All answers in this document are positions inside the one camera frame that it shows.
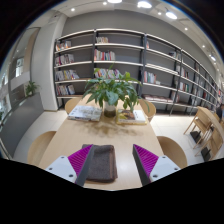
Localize yellow covered book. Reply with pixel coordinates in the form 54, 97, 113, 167
115, 109, 149, 126

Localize grey bookshelf unit with books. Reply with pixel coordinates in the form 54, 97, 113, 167
53, 28, 224, 116

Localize light wooden round-back chair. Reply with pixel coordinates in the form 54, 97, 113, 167
156, 135, 189, 169
64, 97, 83, 115
138, 98, 157, 123
27, 130, 57, 167

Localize wooden slatted frame chair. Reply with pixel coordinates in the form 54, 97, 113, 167
183, 105, 218, 145
199, 123, 224, 162

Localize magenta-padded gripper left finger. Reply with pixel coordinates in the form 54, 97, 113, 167
44, 144, 95, 187

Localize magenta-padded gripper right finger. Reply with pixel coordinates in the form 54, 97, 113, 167
131, 144, 181, 187

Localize ceiling spot lights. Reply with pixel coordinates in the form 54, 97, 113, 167
68, 0, 218, 63

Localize green plant on ledge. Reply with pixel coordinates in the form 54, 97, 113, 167
24, 80, 39, 98

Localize white magazine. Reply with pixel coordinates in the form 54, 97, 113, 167
67, 105, 103, 122

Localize zigzag striped grey towel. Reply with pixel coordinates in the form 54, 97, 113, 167
81, 143, 119, 184

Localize green potted plant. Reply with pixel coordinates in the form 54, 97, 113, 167
82, 68, 143, 118

